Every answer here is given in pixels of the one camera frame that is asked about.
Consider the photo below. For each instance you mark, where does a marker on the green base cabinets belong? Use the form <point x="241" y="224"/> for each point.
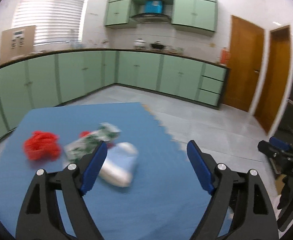
<point x="136" y="72"/>

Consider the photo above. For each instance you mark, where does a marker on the brown cardboard board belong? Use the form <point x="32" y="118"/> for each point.
<point x="27" y="45"/>

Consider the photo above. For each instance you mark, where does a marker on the red plastic bag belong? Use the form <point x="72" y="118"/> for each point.
<point x="40" y="146"/>

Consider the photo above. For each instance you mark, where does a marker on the white window blind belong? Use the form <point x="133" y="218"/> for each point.
<point x="51" y="10"/>

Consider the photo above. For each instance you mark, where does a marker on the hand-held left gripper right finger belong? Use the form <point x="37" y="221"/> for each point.
<point x="199" y="167"/>

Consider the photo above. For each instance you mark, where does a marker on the white cooking pot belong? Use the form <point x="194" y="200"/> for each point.
<point x="139" y="43"/>

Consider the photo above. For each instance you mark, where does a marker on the green wall cabinets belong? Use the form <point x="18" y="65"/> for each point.
<point x="194" y="12"/>

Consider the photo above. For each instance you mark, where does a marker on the black wok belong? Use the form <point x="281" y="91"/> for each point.
<point x="157" y="45"/>

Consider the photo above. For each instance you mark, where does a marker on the blue scalloped table mat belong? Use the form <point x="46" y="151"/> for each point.
<point x="149" y="200"/>

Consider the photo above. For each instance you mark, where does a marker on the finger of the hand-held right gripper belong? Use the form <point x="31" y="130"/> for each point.
<point x="279" y="143"/>
<point x="266" y="148"/>

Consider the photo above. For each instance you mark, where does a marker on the small red wrapper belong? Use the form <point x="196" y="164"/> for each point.
<point x="85" y="134"/>

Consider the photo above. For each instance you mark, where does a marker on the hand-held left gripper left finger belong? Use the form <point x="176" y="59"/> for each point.
<point x="96" y="165"/>

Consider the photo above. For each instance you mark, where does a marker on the light blue drink carton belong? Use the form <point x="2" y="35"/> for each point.
<point x="121" y="165"/>

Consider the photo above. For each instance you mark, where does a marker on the person's right hand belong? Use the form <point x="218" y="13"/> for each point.
<point x="292" y="195"/>

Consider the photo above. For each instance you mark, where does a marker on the green white milk carton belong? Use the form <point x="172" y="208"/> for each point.
<point x="86" y="142"/>

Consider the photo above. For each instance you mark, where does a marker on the red thermos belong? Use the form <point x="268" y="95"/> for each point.
<point x="224" y="56"/>

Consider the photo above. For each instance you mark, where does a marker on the black range hood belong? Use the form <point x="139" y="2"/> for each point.
<point x="150" y="18"/>

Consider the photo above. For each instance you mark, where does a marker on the row of glass cups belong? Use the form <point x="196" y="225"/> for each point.
<point x="174" y="49"/>

